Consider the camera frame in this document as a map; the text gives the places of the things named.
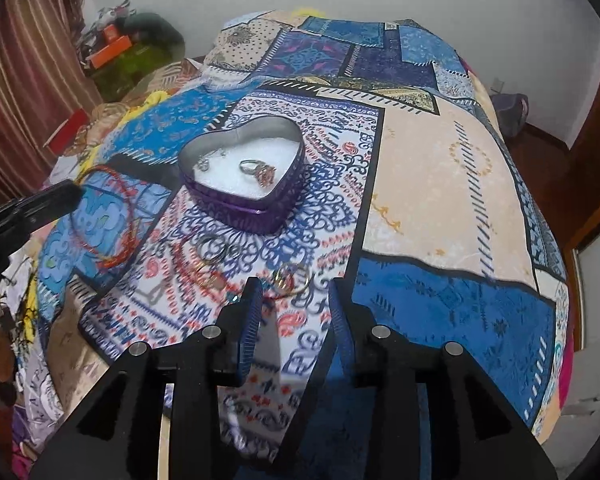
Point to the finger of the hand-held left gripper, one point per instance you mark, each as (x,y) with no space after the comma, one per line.
(40,205)

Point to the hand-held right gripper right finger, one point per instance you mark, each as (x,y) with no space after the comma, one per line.
(340,320)

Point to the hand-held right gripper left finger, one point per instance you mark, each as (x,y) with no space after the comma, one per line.
(252,320)

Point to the red thread bangle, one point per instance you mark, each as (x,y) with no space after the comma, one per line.
(131,210)

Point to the purple heart-shaped tin box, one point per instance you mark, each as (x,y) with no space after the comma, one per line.
(230,210)

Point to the thin gold bangle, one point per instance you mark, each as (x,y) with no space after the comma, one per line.
(100,251)

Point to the red flat box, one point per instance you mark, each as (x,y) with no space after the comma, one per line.
(67,130)

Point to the striped brown curtain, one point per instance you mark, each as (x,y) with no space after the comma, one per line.
(25,75)

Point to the patchwork printed blanket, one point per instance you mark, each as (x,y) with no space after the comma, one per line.
(430,185)

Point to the small silver earring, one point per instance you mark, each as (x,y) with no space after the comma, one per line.
(202,164)

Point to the orange box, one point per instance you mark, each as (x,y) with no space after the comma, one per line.
(107,52)

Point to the green bag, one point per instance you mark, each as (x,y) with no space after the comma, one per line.
(152,57)

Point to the white printed cloth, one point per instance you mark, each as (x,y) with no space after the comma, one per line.
(37,405)

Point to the dark blue bag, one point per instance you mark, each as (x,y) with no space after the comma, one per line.
(512,115)

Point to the white wall outlet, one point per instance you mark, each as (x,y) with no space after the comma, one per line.
(496,85)

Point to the brown wooden door frame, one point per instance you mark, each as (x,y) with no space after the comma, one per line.
(595,160)

